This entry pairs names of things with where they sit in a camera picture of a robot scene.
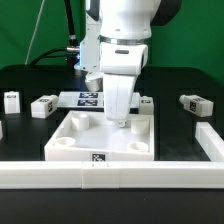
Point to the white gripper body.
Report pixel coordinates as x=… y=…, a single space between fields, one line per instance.
x=121 y=65

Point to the white square tabletop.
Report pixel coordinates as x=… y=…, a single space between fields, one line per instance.
x=89 y=136

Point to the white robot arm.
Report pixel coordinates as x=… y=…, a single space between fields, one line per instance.
x=120 y=22

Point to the white fiducial marker sheet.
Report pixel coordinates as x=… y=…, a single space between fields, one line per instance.
x=72 y=99

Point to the white right obstacle wall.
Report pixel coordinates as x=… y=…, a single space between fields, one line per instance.
x=210 y=141

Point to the white obstacle wall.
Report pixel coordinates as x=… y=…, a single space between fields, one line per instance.
x=210 y=141
x=94 y=175

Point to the white front obstacle wall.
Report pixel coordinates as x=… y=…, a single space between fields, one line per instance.
x=94 y=175

